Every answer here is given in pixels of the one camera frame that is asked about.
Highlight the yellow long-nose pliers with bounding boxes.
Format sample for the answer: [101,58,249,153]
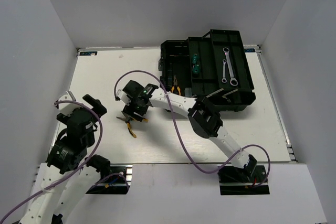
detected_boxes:
[116,114,149,138]

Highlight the green stubby screwdriver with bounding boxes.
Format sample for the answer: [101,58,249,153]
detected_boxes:
[192,64,200,76]
[192,54,199,65]

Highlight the black plastic toolbox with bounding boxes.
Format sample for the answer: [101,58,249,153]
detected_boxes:
[159,29,256,112]

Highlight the small silver combination wrench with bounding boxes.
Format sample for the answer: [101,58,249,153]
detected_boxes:
[222,59,227,83]

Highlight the large silver ratchet wrench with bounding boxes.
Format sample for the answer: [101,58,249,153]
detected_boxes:
[223,47,238,87]

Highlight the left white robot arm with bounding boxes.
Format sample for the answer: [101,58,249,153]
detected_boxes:
[18,91,111,223]

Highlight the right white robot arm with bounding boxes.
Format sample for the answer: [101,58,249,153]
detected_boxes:
[117,80,257,182]

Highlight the clear plastic parts box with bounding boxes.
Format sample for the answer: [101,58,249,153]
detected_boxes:
[184,88,192,98]

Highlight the blue label sticker left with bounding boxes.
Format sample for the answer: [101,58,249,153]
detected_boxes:
[79,51,98,56]

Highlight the blue label sticker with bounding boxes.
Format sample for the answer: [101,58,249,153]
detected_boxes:
[79,51,98,56]
[244,48,256,53]

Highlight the blue label sticker right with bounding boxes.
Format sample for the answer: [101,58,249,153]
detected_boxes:
[244,48,256,53]

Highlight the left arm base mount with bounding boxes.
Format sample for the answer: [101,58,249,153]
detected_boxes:
[86,164,133,195]

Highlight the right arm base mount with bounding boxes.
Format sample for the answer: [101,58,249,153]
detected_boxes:
[217,165,270,196]

